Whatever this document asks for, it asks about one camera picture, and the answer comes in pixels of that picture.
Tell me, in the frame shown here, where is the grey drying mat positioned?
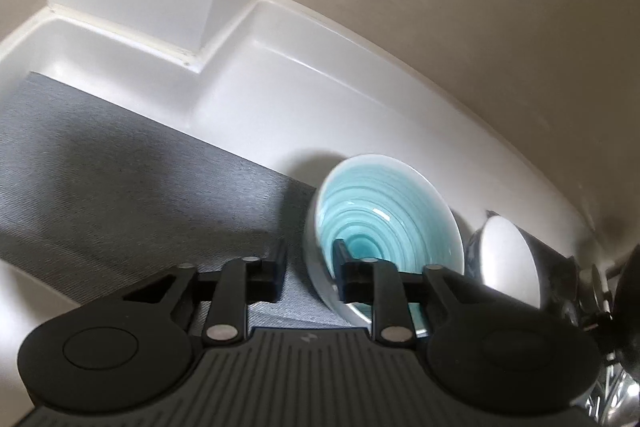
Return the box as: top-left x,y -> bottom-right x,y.
0,72 -> 353,328

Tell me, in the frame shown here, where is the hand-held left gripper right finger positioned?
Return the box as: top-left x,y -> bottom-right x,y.
332,239 -> 503,344

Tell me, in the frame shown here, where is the white bowl with blue pattern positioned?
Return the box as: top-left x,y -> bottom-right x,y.
465,211 -> 543,310

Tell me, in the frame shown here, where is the black glass gas stove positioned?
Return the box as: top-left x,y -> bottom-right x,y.
542,239 -> 640,427

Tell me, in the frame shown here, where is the teal glazed bowl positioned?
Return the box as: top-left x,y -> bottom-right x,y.
302,153 -> 465,338

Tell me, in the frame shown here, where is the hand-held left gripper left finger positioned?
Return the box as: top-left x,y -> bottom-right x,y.
122,239 -> 288,343

